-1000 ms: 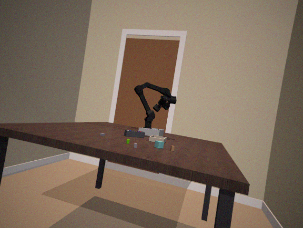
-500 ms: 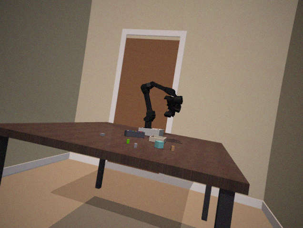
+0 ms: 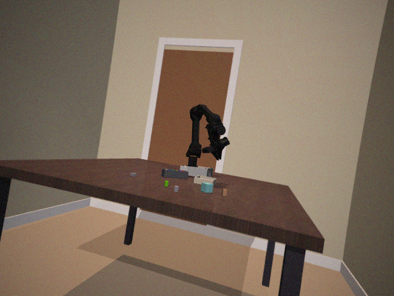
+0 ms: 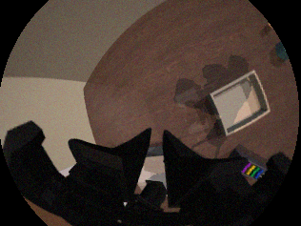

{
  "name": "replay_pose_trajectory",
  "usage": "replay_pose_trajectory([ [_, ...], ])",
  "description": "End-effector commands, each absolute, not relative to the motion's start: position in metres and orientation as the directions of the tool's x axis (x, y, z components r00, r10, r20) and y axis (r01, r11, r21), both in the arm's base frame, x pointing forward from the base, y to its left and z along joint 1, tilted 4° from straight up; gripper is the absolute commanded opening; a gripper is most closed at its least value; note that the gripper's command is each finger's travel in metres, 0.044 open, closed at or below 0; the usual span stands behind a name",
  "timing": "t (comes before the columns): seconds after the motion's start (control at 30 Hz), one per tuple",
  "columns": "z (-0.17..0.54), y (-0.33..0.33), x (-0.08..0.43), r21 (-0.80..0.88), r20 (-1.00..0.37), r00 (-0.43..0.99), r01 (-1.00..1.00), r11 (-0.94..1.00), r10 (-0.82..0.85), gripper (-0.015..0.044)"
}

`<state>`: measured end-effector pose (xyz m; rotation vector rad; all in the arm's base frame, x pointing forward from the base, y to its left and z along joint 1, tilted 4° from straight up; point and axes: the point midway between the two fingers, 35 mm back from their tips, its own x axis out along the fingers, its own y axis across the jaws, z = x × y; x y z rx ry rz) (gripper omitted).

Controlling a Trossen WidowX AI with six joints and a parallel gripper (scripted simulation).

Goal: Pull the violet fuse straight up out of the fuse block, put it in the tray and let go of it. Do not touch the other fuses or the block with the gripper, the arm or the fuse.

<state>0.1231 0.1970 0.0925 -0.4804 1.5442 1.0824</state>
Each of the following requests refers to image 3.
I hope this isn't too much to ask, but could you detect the light teal cube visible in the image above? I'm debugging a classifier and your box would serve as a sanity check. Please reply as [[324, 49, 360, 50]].
[[201, 183, 213, 193]]

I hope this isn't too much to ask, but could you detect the beige open tray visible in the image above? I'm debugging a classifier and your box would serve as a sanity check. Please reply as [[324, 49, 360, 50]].
[[193, 175, 217, 186]]

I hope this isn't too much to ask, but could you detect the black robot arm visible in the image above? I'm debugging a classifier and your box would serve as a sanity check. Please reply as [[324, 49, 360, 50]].
[[186, 104, 228, 167]]

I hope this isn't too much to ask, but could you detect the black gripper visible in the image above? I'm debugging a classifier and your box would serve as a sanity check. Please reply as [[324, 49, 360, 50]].
[[202, 135, 223, 160]]

